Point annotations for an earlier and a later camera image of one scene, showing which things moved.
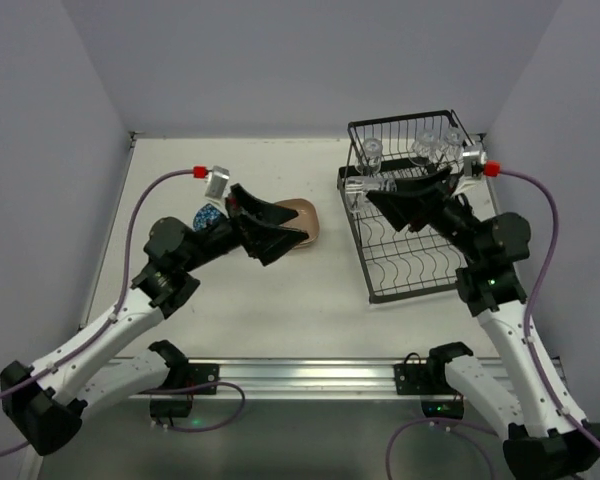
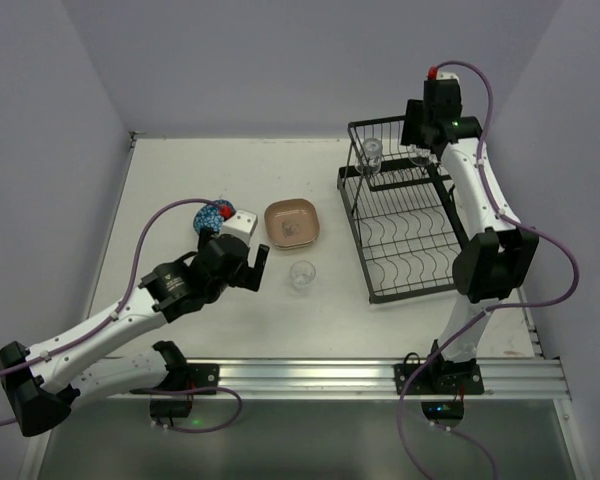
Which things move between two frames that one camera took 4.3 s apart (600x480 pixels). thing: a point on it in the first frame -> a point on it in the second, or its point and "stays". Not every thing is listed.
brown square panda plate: [307, 218] stays
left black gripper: [236, 218] -> [241, 270]
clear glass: [372, 156] stays
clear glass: [362, 185] -> [302, 273]
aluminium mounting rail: [294, 378] stays
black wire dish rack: [424, 258] stays
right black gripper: [431, 203] -> [412, 125]
